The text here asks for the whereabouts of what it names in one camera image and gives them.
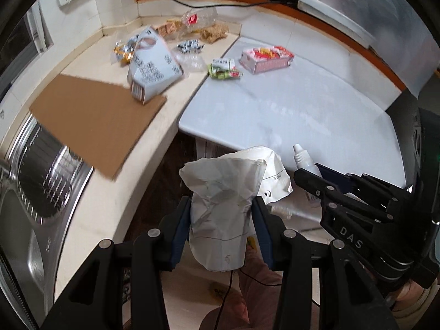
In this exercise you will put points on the stainless steel sink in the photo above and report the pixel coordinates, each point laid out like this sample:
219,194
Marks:
42,181

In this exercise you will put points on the clear plastic bag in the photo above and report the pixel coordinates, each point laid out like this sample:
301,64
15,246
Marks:
190,62

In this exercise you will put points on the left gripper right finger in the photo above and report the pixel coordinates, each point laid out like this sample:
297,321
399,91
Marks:
269,229

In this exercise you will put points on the beige small cartons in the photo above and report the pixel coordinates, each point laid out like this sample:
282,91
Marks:
170,29

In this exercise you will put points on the brown fibrous scrubber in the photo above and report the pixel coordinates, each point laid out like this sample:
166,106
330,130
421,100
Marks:
214,33

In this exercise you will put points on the small white dropper bottle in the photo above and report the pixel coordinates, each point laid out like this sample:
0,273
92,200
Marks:
304,161

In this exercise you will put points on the green white snack wrapper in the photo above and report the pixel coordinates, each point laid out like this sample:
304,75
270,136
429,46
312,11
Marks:
224,69

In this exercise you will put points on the right hand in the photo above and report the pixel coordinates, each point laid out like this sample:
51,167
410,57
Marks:
407,296

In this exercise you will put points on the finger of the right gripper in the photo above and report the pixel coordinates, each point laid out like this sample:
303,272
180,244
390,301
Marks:
333,176
314,184

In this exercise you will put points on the pink strawberry snack box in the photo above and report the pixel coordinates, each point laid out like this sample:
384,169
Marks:
265,59

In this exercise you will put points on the white paper packaging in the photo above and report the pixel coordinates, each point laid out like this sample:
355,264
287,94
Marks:
223,190

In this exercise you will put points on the clear bag with red label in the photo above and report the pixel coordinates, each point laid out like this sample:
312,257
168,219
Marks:
199,18

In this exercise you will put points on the brown cardboard sheet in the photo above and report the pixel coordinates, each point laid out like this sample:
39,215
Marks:
98,121

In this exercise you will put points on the yellow silver foil wrapper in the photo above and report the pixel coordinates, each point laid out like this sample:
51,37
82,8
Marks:
123,52

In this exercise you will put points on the black white patterned wrapper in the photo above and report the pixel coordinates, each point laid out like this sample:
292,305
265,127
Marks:
190,46

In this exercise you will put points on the white printed paper bag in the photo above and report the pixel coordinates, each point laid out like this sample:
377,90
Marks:
153,67

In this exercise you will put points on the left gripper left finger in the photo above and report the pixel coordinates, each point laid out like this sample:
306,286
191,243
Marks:
174,232

